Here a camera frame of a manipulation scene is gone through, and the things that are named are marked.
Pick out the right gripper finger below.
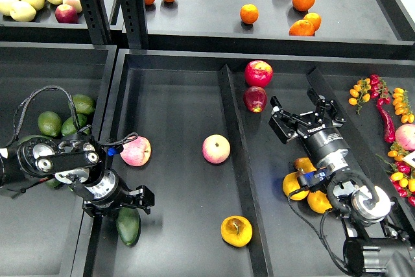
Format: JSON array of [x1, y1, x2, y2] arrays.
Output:
[[269, 96, 313, 144], [307, 87, 346, 126]]

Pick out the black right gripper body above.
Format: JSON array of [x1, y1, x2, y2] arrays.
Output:
[[300, 121, 349, 168]]

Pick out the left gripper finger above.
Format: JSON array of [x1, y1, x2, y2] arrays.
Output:
[[129, 185, 155, 215], [82, 201, 109, 217]]

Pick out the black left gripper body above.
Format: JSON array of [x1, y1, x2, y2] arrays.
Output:
[[76, 169, 131, 212]]

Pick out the dark green avocado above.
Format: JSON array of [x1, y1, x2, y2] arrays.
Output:
[[116, 208, 141, 247]]

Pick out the yellow pear with brown spot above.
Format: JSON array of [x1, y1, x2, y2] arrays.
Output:
[[220, 215, 253, 247]]

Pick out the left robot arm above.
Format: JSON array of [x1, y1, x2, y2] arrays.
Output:
[[1, 86, 155, 217]]

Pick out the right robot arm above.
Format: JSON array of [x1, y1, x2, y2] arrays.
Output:
[[269, 88, 414, 276]]

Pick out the yellow pear upper pile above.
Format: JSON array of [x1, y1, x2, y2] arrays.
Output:
[[294, 157, 317, 173]]

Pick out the yellow pear pile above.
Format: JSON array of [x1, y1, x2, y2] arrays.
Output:
[[294, 157, 317, 173], [282, 172, 309, 201], [307, 191, 333, 214]]

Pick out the green avocado lower middle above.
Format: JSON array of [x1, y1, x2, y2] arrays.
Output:
[[44, 178, 63, 189]]

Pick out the yellow pear left pile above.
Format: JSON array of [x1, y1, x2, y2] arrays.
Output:
[[282, 172, 309, 201]]

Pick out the yellow pear middle pile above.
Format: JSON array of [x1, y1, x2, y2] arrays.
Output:
[[307, 191, 333, 214]]

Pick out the green avocado upper middle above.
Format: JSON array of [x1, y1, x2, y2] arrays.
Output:
[[61, 114, 88, 136]]

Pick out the green avocado top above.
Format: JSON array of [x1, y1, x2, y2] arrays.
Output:
[[72, 93, 95, 115]]

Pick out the green avocado upper left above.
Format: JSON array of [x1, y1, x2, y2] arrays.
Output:
[[38, 111, 62, 138]]

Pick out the dark avocado lying sideways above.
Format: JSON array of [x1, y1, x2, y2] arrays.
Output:
[[18, 134, 50, 145]]

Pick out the orange cherry tomato vine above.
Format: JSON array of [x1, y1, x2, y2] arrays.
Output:
[[348, 78, 372, 115]]

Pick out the dark red apple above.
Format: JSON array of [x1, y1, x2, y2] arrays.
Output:
[[243, 86, 267, 114]]

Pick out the pink apple left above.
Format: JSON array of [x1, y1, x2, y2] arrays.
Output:
[[121, 136, 152, 167]]

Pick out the pink apple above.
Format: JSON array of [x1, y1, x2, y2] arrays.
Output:
[[121, 136, 152, 167], [202, 134, 230, 164]]

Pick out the red cherry tomato vine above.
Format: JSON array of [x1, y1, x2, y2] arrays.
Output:
[[370, 74, 391, 106]]

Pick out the bright red apple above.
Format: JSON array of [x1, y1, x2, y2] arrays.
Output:
[[244, 60, 274, 88]]

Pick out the red chili pepper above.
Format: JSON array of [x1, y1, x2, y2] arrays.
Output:
[[376, 98, 396, 143]]

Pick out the yellow cherry tomato vine right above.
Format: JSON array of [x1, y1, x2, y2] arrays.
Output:
[[392, 88, 414, 124]]

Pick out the pink apple centre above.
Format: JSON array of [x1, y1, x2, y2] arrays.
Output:
[[202, 134, 230, 164]]

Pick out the pink apple right edge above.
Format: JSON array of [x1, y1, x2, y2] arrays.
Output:
[[395, 124, 415, 151]]

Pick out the mixed cherry tomatoes bottom right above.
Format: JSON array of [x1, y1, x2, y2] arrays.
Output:
[[377, 141, 414, 207]]

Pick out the white label card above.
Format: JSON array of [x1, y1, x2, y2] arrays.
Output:
[[403, 151, 415, 168]]

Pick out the orange front right shelf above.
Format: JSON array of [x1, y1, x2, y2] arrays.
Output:
[[289, 19, 315, 36]]

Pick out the orange shelf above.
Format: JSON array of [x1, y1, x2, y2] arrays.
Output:
[[289, 19, 315, 36], [239, 4, 259, 25], [303, 12, 322, 31]]

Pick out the black centre tray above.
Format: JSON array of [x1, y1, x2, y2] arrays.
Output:
[[82, 48, 415, 277]]

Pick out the black upper right shelf tray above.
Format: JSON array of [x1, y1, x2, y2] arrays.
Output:
[[145, 0, 414, 60]]

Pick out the black shelf tray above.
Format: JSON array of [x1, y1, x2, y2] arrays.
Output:
[[1, 6, 92, 44], [145, 0, 414, 60]]

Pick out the orange centre shelf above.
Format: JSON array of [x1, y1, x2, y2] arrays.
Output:
[[239, 4, 259, 25]]

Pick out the black upper left shelf tray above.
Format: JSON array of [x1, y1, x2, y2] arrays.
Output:
[[1, 6, 92, 44]]

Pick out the red apple on shelf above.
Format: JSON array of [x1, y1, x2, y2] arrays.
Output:
[[54, 4, 78, 24]]

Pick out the black perforated post right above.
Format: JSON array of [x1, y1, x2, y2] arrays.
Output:
[[120, 0, 150, 50]]

